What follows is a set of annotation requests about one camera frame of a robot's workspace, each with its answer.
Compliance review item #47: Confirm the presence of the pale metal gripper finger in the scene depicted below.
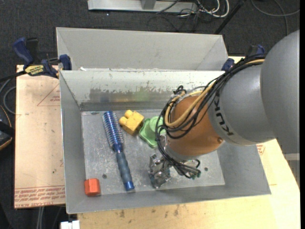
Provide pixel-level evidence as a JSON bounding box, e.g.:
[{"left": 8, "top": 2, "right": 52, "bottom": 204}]
[
  {"left": 149, "top": 153, "right": 165, "bottom": 175},
  {"left": 151, "top": 170, "right": 172, "bottom": 189}
]

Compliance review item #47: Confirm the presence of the green translucent plastic piece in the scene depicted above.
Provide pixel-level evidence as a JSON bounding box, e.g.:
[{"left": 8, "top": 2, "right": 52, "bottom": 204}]
[{"left": 139, "top": 115, "right": 167, "bottom": 149}]

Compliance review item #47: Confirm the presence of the orange-red small block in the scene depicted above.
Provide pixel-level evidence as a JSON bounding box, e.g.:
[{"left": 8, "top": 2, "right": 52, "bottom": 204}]
[{"left": 83, "top": 178, "right": 102, "bottom": 197}]

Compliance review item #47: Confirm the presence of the grey metal bin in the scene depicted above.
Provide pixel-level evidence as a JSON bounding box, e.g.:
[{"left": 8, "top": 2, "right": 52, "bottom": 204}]
[{"left": 56, "top": 27, "right": 272, "bottom": 215}]

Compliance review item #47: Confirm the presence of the brown cardboard board red print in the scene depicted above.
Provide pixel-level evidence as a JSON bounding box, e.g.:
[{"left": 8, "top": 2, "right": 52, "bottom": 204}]
[{"left": 14, "top": 64, "right": 66, "bottom": 209}]

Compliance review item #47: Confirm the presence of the yellow toy building block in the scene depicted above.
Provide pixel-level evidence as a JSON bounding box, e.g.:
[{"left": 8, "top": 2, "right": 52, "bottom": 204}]
[{"left": 118, "top": 109, "right": 145, "bottom": 136}]

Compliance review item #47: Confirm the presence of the blue round hairbrush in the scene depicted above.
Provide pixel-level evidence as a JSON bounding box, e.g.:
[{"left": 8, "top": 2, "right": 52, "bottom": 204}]
[{"left": 102, "top": 110, "right": 135, "bottom": 192}]

